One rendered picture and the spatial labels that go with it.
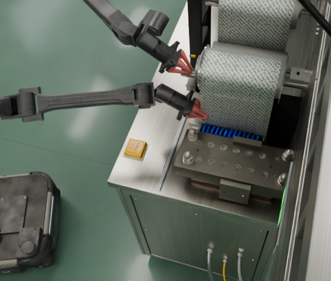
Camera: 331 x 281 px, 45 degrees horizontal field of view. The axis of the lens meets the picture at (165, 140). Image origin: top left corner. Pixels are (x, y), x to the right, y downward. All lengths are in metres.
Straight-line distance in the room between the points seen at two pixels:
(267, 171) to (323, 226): 0.77
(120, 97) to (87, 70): 1.87
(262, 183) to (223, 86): 0.34
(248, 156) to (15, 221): 1.39
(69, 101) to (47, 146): 1.52
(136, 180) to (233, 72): 0.55
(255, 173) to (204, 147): 0.20
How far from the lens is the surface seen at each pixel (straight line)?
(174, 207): 1.53
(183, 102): 1.38
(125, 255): 2.37
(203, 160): 1.38
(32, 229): 2.26
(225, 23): 1.43
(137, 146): 1.56
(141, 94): 1.35
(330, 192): 0.65
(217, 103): 1.36
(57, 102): 1.36
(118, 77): 3.09
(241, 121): 1.40
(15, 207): 2.38
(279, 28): 1.41
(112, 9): 1.33
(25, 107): 1.37
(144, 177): 1.51
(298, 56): 1.91
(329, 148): 0.69
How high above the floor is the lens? 2.21
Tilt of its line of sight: 56 degrees down
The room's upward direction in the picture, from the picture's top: 9 degrees counter-clockwise
